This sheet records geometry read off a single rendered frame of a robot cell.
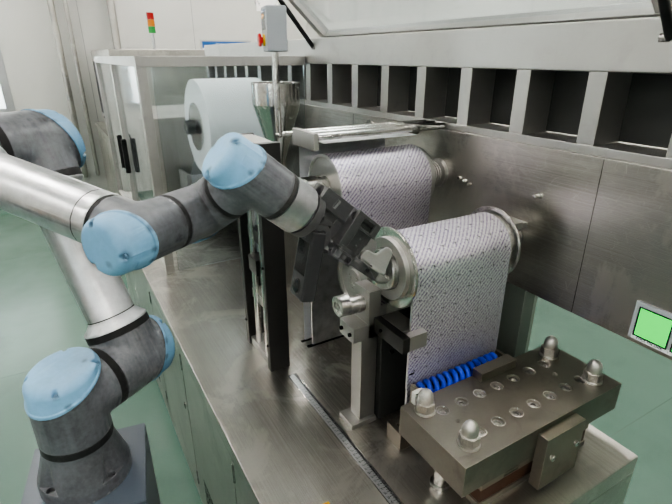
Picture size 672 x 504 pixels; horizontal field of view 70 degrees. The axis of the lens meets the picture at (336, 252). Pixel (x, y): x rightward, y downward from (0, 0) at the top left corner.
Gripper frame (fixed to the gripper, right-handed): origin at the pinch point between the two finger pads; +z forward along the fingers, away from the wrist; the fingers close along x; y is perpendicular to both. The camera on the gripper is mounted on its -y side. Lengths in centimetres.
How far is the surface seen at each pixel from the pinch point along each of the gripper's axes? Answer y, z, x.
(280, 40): 35, -19, 53
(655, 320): 19.8, 30.4, -28.2
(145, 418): -115, 56, 141
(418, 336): -4.2, 10.2, -5.9
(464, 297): 6.4, 16.9, -4.3
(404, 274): 3.3, 1.4, -3.3
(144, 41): 81, 18, 552
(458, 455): -15.7, 14.6, -21.5
